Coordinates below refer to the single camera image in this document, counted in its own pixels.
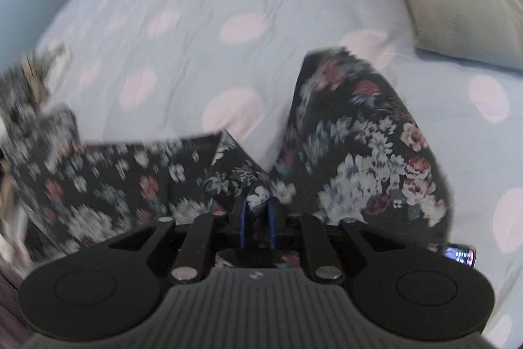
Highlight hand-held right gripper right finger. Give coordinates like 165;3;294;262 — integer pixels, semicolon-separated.
265;197;411;282

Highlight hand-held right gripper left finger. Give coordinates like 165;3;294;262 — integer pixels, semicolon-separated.
107;199;251;284

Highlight dark floral pants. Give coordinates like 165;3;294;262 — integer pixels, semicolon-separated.
0;44;456;268

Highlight black smartphone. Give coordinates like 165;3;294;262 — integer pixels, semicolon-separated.
443;245;478;267

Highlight olive grey blanket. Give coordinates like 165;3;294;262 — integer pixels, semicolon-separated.
374;0;523;69

